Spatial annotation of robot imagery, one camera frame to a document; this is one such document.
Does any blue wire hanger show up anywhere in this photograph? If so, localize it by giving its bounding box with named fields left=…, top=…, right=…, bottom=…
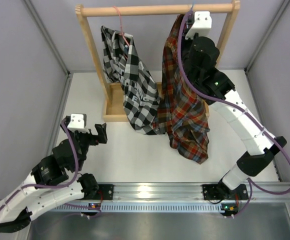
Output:
left=189, top=0, right=196, bottom=12

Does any red brown plaid shirt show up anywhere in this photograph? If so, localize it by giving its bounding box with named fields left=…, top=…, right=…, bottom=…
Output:
left=152, top=14, right=210, bottom=164

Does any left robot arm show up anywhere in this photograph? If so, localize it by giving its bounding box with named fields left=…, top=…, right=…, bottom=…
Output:
left=0, top=122, right=108, bottom=233

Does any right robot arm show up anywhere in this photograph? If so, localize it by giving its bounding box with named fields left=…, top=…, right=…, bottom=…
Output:
left=177, top=19, right=287, bottom=199

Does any black white checkered shirt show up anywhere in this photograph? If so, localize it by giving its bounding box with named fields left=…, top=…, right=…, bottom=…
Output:
left=100, top=26, right=165, bottom=136

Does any wooden clothes rack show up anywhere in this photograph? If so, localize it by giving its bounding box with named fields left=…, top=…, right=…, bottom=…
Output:
left=75, top=0, right=241, bottom=123

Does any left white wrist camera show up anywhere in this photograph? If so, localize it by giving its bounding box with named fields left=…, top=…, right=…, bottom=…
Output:
left=67, top=113, right=89, bottom=133

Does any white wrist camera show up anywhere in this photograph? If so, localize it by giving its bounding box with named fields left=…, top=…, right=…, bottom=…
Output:
left=184, top=11, right=212, bottom=40
left=67, top=113, right=89, bottom=133

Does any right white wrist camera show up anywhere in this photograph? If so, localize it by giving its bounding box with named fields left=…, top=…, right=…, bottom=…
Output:
left=184, top=11, right=212, bottom=40

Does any left aluminium frame post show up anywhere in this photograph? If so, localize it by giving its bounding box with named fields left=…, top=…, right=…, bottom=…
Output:
left=22, top=0, right=73, bottom=106

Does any aluminium frame post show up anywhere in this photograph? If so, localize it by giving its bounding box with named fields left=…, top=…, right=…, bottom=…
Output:
left=22, top=0, right=73, bottom=106
left=244, top=0, right=290, bottom=75

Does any aluminium mounting rail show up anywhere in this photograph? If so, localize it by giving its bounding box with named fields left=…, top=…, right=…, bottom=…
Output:
left=99, top=182, right=290, bottom=203

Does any slotted grey cable duct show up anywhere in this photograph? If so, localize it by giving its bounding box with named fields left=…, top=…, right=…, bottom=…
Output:
left=52, top=201, right=238, bottom=213

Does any pink wire hanger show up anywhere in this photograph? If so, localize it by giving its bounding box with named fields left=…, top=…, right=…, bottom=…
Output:
left=112, top=6, right=133, bottom=63

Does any right aluminium frame post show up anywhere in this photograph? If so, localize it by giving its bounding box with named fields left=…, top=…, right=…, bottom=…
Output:
left=244, top=0, right=290, bottom=75

